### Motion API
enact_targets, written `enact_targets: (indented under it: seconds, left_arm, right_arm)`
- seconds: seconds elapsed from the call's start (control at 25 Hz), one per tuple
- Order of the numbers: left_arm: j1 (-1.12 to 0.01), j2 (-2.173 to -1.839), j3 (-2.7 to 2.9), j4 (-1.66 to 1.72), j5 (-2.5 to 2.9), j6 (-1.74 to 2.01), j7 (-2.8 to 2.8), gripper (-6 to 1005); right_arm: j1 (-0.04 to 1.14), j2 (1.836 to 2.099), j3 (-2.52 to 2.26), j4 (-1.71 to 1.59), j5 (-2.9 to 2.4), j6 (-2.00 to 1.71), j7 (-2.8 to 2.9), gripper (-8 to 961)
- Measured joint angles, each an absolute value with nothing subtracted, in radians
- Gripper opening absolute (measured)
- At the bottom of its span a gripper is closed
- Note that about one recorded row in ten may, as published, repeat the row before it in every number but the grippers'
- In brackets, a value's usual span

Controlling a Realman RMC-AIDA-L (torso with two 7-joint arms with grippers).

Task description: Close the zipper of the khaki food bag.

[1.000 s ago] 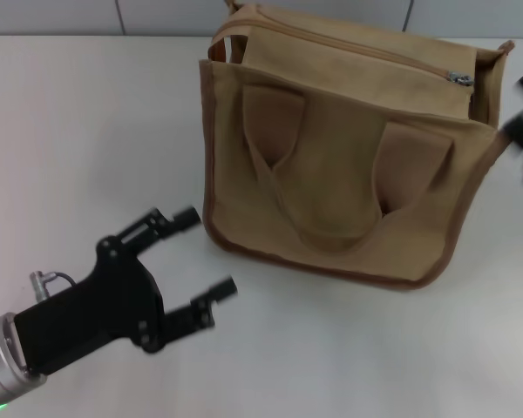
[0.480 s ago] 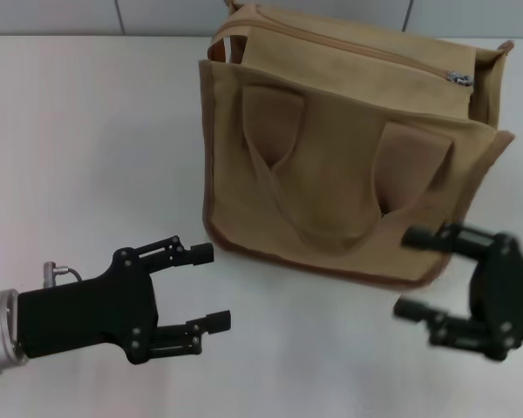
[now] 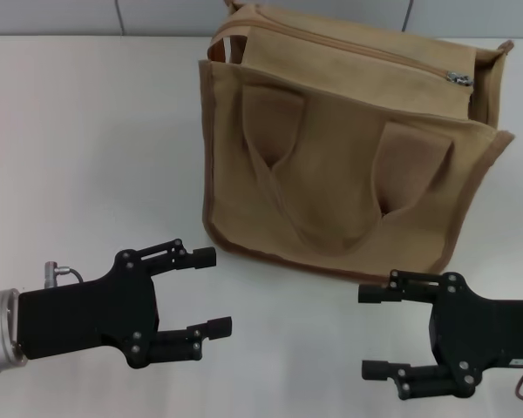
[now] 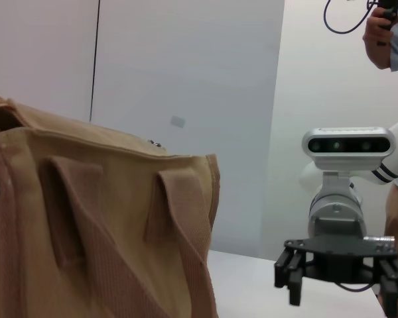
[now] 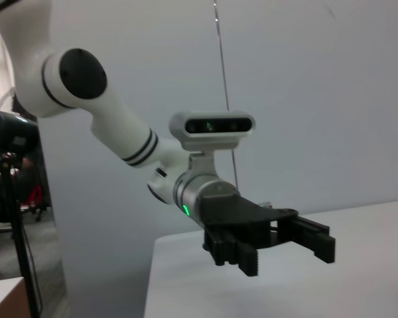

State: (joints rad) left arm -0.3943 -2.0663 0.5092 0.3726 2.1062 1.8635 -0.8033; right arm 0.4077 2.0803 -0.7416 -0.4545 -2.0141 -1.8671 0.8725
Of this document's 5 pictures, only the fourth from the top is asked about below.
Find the person's bare forearm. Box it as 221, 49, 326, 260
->
362, 32, 394, 71

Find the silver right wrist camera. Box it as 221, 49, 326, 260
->
300, 127, 396, 170

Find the black handheld controller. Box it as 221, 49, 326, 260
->
373, 0, 398, 25

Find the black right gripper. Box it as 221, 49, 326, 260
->
273, 217, 398, 318

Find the khaki canvas food bag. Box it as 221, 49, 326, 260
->
0, 91, 222, 318

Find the person's bare hand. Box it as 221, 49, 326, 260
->
365, 6, 395, 36

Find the dark blue controller cable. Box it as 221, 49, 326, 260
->
323, 0, 375, 34

